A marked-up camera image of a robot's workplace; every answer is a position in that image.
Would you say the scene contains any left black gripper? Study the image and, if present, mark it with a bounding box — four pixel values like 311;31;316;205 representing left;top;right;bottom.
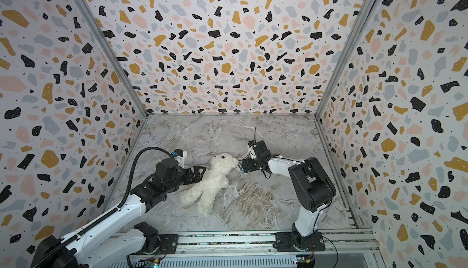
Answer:
167;164;208;194

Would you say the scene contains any blue white striped knit sweater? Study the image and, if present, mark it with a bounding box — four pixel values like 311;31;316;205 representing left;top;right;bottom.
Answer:
238;154;249;174

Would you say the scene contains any white fluffy teddy bear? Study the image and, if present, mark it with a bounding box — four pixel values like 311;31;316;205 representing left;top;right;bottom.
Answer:
179;153;239;216

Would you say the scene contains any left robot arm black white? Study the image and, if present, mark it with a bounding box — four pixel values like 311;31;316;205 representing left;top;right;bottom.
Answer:
31;158;206;268

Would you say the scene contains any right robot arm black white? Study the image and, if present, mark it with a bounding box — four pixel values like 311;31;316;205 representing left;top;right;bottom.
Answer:
239;140;336;238

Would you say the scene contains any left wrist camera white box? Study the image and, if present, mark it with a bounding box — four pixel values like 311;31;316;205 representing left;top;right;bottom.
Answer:
173;149;187;169

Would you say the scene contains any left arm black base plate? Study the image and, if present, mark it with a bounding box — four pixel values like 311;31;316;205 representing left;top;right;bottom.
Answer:
131;234;179;256

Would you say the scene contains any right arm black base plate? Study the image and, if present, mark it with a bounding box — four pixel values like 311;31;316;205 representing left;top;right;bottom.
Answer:
273;231;325;253

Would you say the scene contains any right thin black cable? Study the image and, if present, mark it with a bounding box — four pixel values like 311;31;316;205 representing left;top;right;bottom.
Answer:
314;236;340;268

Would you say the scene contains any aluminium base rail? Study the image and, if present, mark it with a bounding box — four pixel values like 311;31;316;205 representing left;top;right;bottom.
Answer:
104;229;385;268

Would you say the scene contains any left black corrugated cable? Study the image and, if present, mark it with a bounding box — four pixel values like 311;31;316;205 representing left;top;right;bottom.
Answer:
34;146;174;261

